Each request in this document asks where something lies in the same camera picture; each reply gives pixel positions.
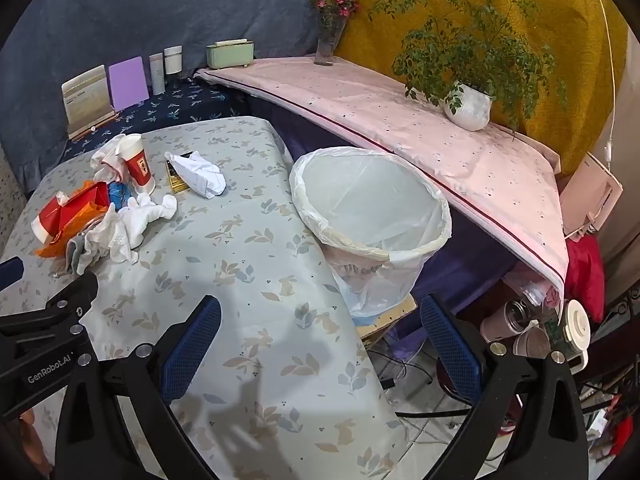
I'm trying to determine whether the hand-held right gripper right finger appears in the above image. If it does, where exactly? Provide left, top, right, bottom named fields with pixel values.
left=420, top=294, right=591, bottom=480

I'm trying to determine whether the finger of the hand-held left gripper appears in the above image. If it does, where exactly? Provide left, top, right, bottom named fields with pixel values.
left=0, top=272, right=99, bottom=341
left=0, top=257, right=25, bottom=291

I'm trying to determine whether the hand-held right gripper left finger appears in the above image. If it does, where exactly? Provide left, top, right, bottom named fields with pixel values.
left=54, top=295, right=223, bottom=480

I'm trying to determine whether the red and white carton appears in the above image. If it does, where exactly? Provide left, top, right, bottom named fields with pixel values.
left=32, top=182, right=110, bottom=246

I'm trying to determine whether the red paper cup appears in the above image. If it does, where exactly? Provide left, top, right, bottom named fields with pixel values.
left=119, top=133, right=156, bottom=195

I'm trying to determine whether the white paper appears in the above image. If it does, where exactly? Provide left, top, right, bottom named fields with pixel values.
left=165, top=151, right=227, bottom=200

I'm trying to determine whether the trash can with white liner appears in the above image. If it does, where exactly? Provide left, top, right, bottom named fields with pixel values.
left=289, top=146, right=453, bottom=318

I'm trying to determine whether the person's left hand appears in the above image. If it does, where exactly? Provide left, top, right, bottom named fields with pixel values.
left=20, top=407, right=53, bottom=476

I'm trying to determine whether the grey cloth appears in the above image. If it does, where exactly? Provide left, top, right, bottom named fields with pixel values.
left=64, top=237, right=91, bottom=276

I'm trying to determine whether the orange plastic wrapper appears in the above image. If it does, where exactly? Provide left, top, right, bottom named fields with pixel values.
left=37, top=179, right=110, bottom=259

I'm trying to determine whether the pink thermos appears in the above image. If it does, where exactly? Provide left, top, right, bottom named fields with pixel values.
left=480, top=297, right=538, bottom=341

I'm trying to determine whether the wooden board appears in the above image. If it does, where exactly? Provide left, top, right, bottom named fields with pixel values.
left=352, top=292, right=418, bottom=343

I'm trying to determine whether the purple cloth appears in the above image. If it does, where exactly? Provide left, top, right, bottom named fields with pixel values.
left=247, top=95, right=516, bottom=341

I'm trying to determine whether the floral rabbit print tablecloth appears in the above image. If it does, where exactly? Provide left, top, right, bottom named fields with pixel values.
left=0, top=116, right=416, bottom=480

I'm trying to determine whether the blue plastic wrapper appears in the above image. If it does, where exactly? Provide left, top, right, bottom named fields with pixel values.
left=107, top=181, right=132, bottom=211

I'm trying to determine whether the white lidded jar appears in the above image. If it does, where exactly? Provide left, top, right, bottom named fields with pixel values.
left=562, top=299, right=592, bottom=361

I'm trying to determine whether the crumpled white tissue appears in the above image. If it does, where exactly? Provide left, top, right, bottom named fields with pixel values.
left=90, top=134, right=128, bottom=181

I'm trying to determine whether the red cloth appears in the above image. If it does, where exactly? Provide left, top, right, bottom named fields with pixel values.
left=565, top=235, right=606, bottom=323

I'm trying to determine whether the gold and black box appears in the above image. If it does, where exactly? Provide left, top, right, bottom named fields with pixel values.
left=165, top=150, right=196, bottom=193

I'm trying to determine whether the wooden book stand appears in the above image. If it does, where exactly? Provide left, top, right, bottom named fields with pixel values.
left=67, top=110, right=122, bottom=142

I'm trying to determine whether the navy leaf print cloth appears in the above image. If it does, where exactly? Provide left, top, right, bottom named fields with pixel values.
left=62, top=77, right=251, bottom=166

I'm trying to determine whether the white cosmetic tube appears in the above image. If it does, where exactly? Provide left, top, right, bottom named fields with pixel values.
left=148, top=52, right=167, bottom=96

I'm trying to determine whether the green plant in white pot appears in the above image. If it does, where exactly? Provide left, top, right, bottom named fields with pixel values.
left=367, top=0, right=568, bottom=133

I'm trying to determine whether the pink cloth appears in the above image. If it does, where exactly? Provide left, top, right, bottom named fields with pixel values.
left=194, top=57, right=571, bottom=286

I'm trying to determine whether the white bottle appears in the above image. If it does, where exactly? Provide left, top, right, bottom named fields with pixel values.
left=163, top=46, right=183, bottom=78

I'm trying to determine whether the pale green box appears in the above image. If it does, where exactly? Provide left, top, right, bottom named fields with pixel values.
left=206, top=38, right=255, bottom=70

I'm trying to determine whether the blue-grey blanket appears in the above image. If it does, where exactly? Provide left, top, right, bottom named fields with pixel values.
left=0, top=0, right=358, bottom=196

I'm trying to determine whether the glass vase with pink flowers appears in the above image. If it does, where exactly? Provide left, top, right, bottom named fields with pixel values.
left=306, top=0, right=362, bottom=67

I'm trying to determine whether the black cable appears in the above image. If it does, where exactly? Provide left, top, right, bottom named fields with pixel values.
left=370, top=345, right=471, bottom=421

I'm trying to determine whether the white cable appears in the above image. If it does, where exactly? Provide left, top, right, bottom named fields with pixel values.
left=592, top=0, right=617, bottom=161

